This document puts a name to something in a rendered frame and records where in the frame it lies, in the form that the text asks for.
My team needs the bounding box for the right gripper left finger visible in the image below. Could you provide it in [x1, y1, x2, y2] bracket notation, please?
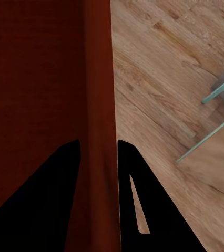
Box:
[0, 140, 81, 252]

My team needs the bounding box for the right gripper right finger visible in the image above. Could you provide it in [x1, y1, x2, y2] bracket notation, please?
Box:
[117, 140, 206, 252]

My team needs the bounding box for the storage box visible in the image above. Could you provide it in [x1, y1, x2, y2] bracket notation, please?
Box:
[0, 0, 121, 252]

